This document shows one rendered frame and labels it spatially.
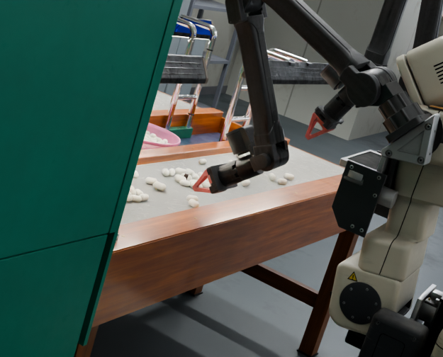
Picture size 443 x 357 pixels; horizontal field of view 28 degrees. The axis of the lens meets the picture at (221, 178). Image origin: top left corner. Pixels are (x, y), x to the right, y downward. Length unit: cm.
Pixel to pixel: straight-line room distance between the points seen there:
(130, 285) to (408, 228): 67
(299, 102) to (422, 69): 644
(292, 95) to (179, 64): 610
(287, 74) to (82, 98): 158
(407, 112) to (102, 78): 70
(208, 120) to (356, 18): 481
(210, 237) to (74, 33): 94
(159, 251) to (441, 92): 74
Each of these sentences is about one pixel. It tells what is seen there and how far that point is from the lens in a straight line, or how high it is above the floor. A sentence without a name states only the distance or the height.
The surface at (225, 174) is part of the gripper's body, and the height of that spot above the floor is 90.
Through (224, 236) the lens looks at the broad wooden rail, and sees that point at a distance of 234.
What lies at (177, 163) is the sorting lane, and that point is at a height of 74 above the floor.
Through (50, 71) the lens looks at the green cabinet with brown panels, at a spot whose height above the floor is 117.
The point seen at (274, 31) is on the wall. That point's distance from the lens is 859.
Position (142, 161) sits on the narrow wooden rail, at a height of 75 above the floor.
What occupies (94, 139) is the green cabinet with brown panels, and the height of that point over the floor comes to 105.
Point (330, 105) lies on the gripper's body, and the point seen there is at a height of 110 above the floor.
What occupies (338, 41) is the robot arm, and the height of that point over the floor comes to 131.
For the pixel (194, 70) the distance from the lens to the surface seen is 251.
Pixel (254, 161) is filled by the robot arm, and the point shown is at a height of 96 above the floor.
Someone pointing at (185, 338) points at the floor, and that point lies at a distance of 341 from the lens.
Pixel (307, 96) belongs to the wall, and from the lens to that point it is 847.
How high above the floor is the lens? 146
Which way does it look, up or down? 15 degrees down
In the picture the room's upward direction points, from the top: 17 degrees clockwise
